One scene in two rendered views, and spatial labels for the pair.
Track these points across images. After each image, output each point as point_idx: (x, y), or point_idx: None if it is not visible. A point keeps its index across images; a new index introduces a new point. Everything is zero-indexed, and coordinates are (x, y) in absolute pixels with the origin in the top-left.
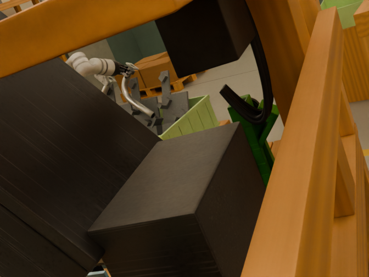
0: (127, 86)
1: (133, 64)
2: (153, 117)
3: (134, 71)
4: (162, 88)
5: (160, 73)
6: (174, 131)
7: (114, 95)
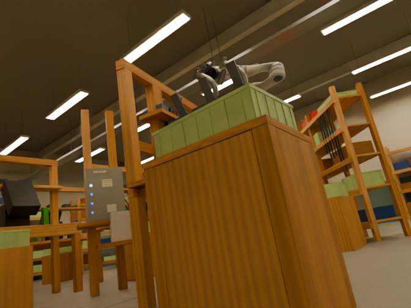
0: (210, 84)
1: (194, 71)
2: None
3: (196, 78)
4: (183, 106)
5: (177, 93)
6: None
7: (230, 76)
